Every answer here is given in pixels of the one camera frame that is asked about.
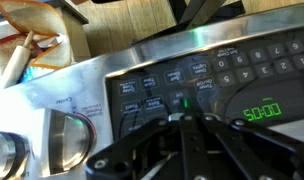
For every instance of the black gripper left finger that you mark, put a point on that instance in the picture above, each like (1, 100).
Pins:
(142, 146)

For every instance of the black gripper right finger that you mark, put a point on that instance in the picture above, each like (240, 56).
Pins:
(245, 150)

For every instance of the steel stove knob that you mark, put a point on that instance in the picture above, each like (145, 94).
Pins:
(8, 153)
(68, 140)

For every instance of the stainless steel gas stove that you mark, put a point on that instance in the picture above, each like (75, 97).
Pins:
(92, 73)

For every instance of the black glass touch control panel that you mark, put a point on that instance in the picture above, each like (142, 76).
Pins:
(252, 86)

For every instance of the light wooden drawer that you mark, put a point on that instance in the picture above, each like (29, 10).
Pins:
(77, 40)

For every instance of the blue patterned towel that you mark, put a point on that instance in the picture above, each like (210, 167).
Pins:
(35, 73)

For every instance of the black metal stand base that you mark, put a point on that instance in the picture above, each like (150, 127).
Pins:
(198, 11)

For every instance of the wooden rolling pin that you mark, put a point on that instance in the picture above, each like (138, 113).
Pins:
(15, 63)

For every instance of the beige baking mat red edge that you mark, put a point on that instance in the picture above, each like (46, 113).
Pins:
(3, 50)

